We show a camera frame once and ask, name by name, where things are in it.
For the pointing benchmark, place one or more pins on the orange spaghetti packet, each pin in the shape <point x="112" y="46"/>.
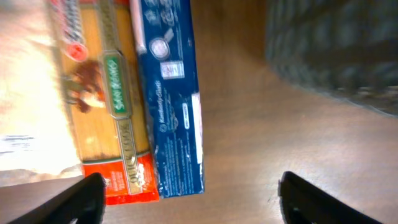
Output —
<point x="97" y="64"/>

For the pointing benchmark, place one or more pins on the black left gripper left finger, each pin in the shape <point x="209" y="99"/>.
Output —
<point x="82" y="203"/>

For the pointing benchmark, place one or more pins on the blue tissue box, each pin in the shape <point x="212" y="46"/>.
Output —
<point x="165" y="44"/>

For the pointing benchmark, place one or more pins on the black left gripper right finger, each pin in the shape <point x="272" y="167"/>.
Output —
<point x="303" y="202"/>

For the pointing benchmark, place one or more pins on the grey plastic laundry basket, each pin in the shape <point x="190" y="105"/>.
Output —
<point x="344" y="49"/>

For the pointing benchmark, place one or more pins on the beige grain bag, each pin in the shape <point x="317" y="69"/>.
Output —
<point x="36" y="140"/>

